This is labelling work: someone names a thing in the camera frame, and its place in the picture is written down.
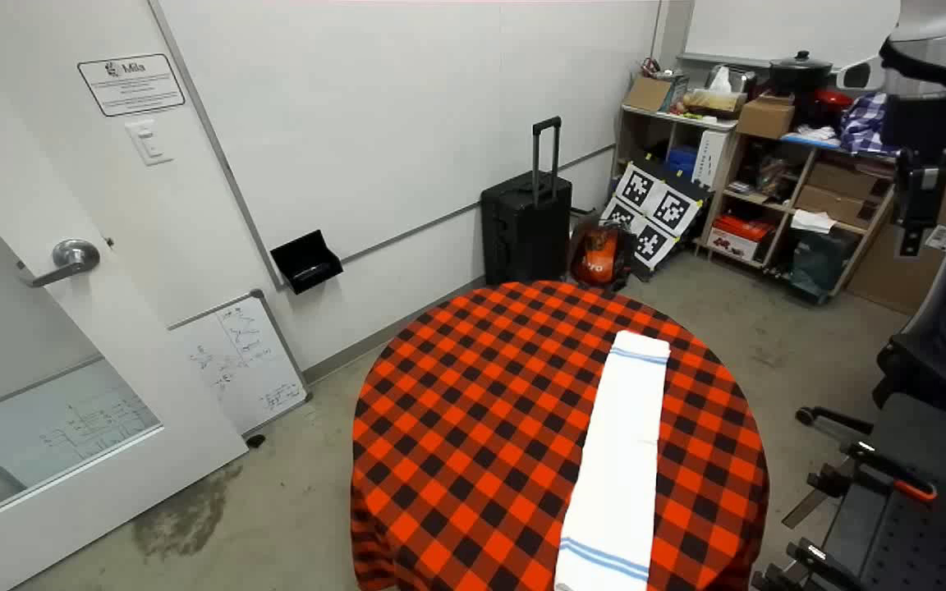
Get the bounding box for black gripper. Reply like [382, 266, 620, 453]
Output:
[890, 147, 946, 259]

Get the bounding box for white towel with blue stripes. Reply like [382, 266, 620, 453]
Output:
[553, 330, 674, 591]

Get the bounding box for large cardboard box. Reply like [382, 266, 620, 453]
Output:
[794, 157, 893, 230]

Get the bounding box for teal storage bin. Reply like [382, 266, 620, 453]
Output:
[785, 230, 862, 303]

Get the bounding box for blue patterned cloth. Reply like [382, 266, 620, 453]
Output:
[830, 88, 893, 157]

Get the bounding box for black office chair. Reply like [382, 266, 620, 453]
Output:
[870, 162, 946, 429]

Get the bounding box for red box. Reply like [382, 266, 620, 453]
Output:
[705, 215, 776, 266]

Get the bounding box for black cooking pot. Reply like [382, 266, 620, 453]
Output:
[764, 48, 839, 104]

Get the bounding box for white upright books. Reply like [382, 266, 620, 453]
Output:
[691, 128, 734, 191]

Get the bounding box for black orange spring clamp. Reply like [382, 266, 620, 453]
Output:
[755, 534, 873, 591]
[794, 404, 942, 509]

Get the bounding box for white plastic bottle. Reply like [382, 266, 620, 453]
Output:
[705, 63, 738, 98]

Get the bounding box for white board with tag markers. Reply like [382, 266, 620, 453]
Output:
[598, 162, 709, 273]

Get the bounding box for wooden storage shelf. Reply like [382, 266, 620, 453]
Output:
[614, 103, 899, 303]

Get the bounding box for small cardboard box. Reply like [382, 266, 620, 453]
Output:
[620, 74, 676, 115]

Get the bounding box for black perforated mounting board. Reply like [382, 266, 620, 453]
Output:
[816, 479, 946, 591]

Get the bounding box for orange and black bag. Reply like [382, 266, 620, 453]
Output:
[565, 218, 640, 293]

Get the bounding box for black rolling suitcase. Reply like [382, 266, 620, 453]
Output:
[477, 115, 577, 289]

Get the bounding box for orange black plaid tablecloth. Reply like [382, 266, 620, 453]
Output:
[348, 277, 776, 591]

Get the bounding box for small leaning whiteboard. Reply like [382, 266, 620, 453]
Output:
[171, 293, 313, 438]

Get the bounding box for white door with glass pane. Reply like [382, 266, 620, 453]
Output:
[0, 0, 254, 591]

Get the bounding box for wall mounted whiteboard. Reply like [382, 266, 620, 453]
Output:
[676, 0, 907, 66]

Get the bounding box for black wall tray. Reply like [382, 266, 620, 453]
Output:
[270, 228, 344, 299]

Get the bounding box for white light switch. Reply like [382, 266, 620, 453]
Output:
[126, 119, 176, 171]

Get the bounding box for white wall sign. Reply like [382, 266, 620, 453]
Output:
[77, 48, 189, 121]

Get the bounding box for silver door lever handle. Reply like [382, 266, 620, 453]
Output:
[26, 236, 105, 293]

